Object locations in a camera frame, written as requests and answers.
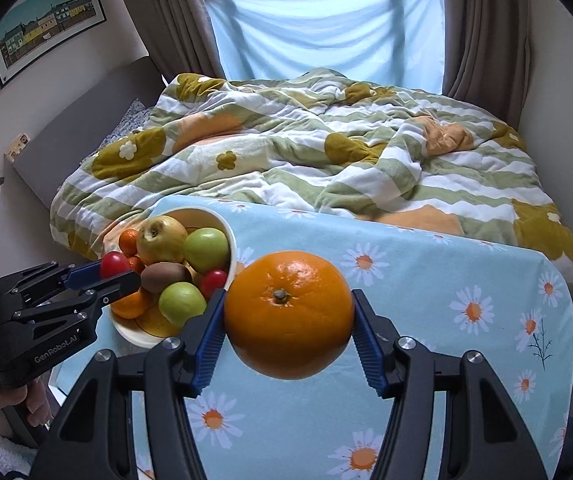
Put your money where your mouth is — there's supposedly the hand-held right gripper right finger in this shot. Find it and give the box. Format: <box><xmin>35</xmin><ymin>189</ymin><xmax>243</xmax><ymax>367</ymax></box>
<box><xmin>351</xmin><ymin>290</ymin><xmax>549</xmax><ymax>480</ymax></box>

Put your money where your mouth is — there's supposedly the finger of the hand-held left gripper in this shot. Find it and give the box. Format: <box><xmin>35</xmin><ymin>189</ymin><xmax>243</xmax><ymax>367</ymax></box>
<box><xmin>0</xmin><ymin>261</ymin><xmax>103</xmax><ymax>309</ymax></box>
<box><xmin>12</xmin><ymin>270</ymin><xmax>141</xmax><ymax>333</ymax></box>

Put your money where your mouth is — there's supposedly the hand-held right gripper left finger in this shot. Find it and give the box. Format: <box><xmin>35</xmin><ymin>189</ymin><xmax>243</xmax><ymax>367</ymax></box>
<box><xmin>36</xmin><ymin>290</ymin><xmax>227</xmax><ymax>480</ymax></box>

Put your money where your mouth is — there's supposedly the small green apple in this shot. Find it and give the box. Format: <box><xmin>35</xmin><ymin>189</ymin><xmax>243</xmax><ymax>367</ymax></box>
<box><xmin>159</xmin><ymin>281</ymin><xmax>208</xmax><ymax>329</ymax></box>

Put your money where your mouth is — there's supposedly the brown kiwi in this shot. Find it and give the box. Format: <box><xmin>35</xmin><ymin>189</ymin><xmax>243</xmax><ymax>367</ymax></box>
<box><xmin>141</xmin><ymin>261</ymin><xmax>193</xmax><ymax>294</ymax></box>

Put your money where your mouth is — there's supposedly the yellow apple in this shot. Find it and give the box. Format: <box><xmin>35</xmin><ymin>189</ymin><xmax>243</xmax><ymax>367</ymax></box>
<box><xmin>136</xmin><ymin>215</ymin><xmax>190</xmax><ymax>264</ymax></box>

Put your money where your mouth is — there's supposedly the large orange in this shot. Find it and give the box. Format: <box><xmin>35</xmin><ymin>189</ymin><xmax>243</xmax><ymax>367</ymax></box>
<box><xmin>224</xmin><ymin>251</ymin><xmax>356</xmax><ymax>380</ymax></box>

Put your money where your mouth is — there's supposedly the large green apple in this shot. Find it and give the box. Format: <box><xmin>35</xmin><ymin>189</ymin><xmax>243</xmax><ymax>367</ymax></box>
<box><xmin>183</xmin><ymin>227</ymin><xmax>230</xmax><ymax>275</ymax></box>

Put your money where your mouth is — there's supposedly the cream bowl with duck print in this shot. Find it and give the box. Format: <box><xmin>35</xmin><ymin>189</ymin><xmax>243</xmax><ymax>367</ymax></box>
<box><xmin>109</xmin><ymin>206</ymin><xmax>238</xmax><ymax>348</ymax></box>

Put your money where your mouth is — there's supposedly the person's left hand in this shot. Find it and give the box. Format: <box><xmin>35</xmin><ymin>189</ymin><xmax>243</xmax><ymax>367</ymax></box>
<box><xmin>0</xmin><ymin>382</ymin><xmax>52</xmax><ymax>448</ymax></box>

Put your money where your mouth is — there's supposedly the light blue daisy tablecloth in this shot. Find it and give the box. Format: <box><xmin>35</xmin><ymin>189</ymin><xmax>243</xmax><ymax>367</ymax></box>
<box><xmin>59</xmin><ymin>195</ymin><xmax>573</xmax><ymax>480</ymax></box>

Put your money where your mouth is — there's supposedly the grey bed headboard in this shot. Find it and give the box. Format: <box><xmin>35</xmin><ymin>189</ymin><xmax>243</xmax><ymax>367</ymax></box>
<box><xmin>14</xmin><ymin>57</ymin><xmax>167</xmax><ymax>211</ymax></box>

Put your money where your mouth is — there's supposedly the patterned grey pillow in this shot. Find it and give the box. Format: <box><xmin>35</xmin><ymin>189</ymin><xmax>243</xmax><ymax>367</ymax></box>
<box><xmin>99</xmin><ymin>100</ymin><xmax>154</xmax><ymax>153</ymax></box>

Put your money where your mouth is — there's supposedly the green striped floral blanket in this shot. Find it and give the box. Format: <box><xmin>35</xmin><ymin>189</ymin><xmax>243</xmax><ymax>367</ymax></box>
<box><xmin>49</xmin><ymin>67</ymin><xmax>573</xmax><ymax>311</ymax></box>

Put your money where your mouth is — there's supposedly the brown curtain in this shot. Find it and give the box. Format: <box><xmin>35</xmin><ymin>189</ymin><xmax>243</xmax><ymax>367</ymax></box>
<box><xmin>439</xmin><ymin>0</ymin><xmax>534</xmax><ymax>128</ymax></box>
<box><xmin>109</xmin><ymin>0</ymin><xmax>227</xmax><ymax>86</ymax></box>

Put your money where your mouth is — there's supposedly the light blue window cloth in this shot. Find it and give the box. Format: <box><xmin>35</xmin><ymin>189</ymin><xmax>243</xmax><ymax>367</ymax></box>
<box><xmin>206</xmin><ymin>0</ymin><xmax>447</xmax><ymax>96</ymax></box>

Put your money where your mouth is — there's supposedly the framed wall picture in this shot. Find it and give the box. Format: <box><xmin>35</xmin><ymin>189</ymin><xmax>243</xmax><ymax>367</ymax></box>
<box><xmin>0</xmin><ymin>0</ymin><xmax>107</xmax><ymax>90</ymax></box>

